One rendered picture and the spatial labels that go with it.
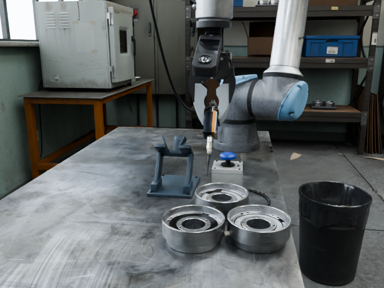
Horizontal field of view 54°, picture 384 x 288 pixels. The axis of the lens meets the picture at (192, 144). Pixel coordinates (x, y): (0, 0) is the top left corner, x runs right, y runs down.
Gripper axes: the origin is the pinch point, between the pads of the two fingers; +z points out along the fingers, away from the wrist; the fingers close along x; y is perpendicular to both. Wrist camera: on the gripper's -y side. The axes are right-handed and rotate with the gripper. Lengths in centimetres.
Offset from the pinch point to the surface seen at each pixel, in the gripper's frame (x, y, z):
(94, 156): 37.7, 23.7, 16.5
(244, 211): -7.7, -14.7, 13.6
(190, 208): 1.8, -16.0, 13.1
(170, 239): 3.6, -24.9, 14.5
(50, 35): 141, 189, -23
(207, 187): 0.2, -5.0, 13.2
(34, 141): 148, 166, 52
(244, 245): -8.1, -23.0, 15.6
